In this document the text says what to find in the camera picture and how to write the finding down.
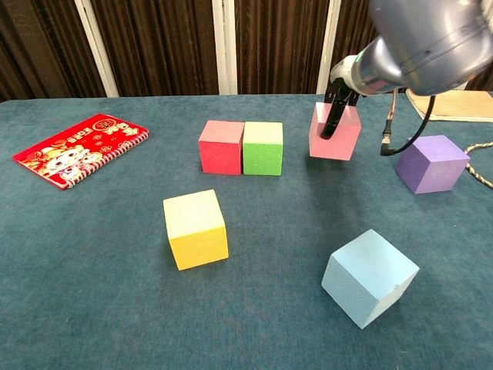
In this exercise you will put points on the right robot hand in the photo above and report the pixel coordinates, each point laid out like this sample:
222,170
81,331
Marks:
343,77

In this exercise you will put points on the pink foam cube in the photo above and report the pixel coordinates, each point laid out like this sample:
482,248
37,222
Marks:
341,148

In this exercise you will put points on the pink block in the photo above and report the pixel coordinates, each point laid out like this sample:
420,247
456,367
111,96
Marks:
220,154

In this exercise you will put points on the light blue block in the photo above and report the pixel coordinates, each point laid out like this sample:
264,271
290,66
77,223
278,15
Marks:
366,281

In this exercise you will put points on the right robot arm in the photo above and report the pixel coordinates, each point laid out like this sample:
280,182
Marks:
423,38

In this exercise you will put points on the green foam cube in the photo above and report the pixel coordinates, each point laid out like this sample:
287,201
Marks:
262,156

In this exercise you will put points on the brown kraft paper notepad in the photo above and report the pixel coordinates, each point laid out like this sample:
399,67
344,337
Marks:
462,108

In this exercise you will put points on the purple block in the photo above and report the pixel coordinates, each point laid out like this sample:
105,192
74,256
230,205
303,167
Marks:
431,165

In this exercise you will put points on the dark brown pleated curtain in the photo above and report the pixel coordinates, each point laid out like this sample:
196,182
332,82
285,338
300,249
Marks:
161,46

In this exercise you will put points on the yellow block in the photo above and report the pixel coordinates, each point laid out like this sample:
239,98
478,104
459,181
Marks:
196,239

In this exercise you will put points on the teal felt table cover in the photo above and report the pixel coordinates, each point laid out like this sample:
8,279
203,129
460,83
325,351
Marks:
269,308

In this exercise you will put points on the red spiral cartoon notebook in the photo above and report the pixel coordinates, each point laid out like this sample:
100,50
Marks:
77,150

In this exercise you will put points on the white partition frame post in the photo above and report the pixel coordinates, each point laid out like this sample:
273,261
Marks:
223,46
327,42
96,50

